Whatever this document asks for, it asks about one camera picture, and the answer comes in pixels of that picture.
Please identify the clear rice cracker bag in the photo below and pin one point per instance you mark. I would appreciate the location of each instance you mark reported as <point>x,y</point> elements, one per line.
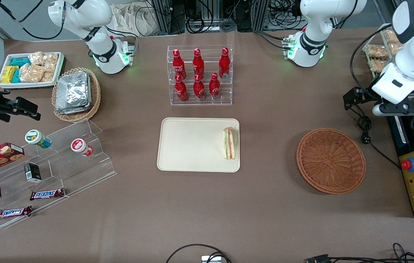
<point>48,76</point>
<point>31,73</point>
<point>50,62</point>
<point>35,58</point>

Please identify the clear acrylic stepped display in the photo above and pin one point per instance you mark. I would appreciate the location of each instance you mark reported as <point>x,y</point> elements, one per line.
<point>82,171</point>

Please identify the green lid snack cup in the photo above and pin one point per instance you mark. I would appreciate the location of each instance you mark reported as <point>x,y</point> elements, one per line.
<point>37,138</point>

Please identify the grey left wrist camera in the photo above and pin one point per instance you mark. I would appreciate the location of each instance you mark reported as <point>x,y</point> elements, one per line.
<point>400,108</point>

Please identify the teal snack pack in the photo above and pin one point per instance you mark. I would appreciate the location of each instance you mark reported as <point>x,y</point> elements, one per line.
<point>16,76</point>
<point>20,62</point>

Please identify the white rectangular snack tray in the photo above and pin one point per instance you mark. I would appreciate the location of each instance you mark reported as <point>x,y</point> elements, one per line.
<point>27,85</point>

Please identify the round brown wicker basket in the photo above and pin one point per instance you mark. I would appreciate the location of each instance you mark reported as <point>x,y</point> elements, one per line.
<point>331,160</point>

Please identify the beige plastic tray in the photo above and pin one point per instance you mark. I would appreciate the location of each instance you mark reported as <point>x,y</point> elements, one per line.
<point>192,146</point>

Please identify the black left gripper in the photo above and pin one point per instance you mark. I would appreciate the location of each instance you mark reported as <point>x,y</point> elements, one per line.
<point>364,94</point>

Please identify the red emergency stop button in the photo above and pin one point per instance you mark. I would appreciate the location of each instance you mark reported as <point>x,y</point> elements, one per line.
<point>409,165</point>

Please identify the red cola bottle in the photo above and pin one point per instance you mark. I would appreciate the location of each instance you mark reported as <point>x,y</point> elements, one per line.
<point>199,90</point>
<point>224,65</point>
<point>198,65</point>
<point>178,65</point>
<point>181,91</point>
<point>214,88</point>

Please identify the triangular sandwich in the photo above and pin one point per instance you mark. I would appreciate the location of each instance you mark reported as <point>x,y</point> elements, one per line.
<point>229,143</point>

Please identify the brown snickers bar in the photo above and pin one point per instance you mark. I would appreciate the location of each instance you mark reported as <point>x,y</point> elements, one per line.
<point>12,212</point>
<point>47,194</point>

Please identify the red lid snack cup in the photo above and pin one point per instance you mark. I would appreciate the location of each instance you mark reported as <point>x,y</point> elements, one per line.
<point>80,147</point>

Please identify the yellow snack pack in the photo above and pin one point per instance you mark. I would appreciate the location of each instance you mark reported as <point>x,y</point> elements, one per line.
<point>8,75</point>

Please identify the aluminium frame post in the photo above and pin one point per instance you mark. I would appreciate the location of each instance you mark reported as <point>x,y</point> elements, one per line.
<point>259,14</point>
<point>163,16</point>

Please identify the clear acrylic bottle rack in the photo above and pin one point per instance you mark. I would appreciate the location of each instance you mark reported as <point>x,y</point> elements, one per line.
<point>227,95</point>

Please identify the small silver box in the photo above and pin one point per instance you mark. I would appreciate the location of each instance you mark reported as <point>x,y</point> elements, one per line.
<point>211,259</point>

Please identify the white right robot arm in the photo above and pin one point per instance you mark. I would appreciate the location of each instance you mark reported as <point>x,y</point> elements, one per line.
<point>97,14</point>

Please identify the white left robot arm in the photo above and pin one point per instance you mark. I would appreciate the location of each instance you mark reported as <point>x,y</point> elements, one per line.
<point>312,22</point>

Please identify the silver foil pack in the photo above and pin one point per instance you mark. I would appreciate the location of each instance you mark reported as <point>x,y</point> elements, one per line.
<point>73,110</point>
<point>71,89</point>

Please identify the oval light wicker basket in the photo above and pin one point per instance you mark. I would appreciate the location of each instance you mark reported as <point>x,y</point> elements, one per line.
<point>95,95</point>

